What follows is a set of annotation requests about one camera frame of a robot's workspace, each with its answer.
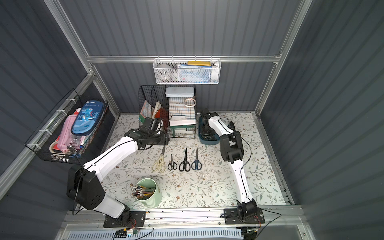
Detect teal plastic storage box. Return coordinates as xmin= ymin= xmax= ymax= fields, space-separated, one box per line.
xmin=198 ymin=116 xmax=220 ymax=145

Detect cream handled kitchen scissors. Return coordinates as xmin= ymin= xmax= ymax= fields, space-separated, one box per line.
xmin=152 ymin=146 xmax=166 ymax=173

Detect blue handled scissors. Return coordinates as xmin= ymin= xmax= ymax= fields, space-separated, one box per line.
xmin=191 ymin=147 xmax=203 ymax=171

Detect small black scissors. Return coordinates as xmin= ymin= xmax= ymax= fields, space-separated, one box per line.
xmin=168 ymin=154 xmax=178 ymax=171

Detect large black scissors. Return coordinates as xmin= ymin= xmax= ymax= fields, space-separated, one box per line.
xmin=179 ymin=148 xmax=191 ymax=172

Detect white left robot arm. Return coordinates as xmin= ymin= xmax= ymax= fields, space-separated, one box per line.
xmin=66 ymin=118 xmax=170 ymax=219

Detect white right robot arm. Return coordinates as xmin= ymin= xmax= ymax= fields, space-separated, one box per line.
xmin=201 ymin=109 xmax=258 ymax=221

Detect pink patterned notebook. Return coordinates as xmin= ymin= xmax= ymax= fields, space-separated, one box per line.
xmin=139 ymin=100 xmax=154 ymax=124

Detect red booklet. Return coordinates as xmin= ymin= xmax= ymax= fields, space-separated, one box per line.
xmin=156 ymin=107 xmax=169 ymax=128

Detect white paper stack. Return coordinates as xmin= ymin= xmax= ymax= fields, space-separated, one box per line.
xmin=152 ymin=102 xmax=162 ymax=119

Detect white tin case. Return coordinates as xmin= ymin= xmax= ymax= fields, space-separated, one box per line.
xmin=166 ymin=87 xmax=195 ymax=98

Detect pens in cup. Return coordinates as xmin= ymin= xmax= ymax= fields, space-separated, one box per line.
xmin=131 ymin=185 xmax=155 ymax=201

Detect blue white packet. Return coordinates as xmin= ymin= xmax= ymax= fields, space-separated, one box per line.
xmin=177 ymin=64 xmax=212 ymax=84

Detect white hanging mesh basket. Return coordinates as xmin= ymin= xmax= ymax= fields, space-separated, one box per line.
xmin=153 ymin=59 xmax=222 ymax=85

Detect blue dinosaur pencil case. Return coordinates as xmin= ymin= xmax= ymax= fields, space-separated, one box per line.
xmin=71 ymin=100 xmax=107 ymax=136

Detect white tape roll in basket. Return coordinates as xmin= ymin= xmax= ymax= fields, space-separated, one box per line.
xmin=154 ymin=64 xmax=173 ymax=82

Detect green pen cup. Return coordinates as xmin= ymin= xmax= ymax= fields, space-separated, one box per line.
xmin=133 ymin=178 xmax=163 ymax=208

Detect yellow item in basket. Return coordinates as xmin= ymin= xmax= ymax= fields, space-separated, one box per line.
xmin=187 ymin=61 xmax=212 ymax=67

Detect pink pencil case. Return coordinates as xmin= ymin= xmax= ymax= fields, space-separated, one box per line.
xmin=57 ymin=115 xmax=78 ymax=154

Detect black wire desk organizer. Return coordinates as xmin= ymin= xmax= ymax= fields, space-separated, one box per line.
xmin=139 ymin=85 xmax=197 ymax=139

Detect black side wire basket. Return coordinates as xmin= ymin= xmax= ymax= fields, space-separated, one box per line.
xmin=25 ymin=90 xmax=109 ymax=165

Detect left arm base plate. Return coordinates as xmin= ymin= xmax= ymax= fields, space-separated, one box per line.
xmin=103 ymin=211 xmax=146 ymax=229

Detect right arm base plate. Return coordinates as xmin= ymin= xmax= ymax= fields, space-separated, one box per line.
xmin=221 ymin=208 xmax=266 ymax=225

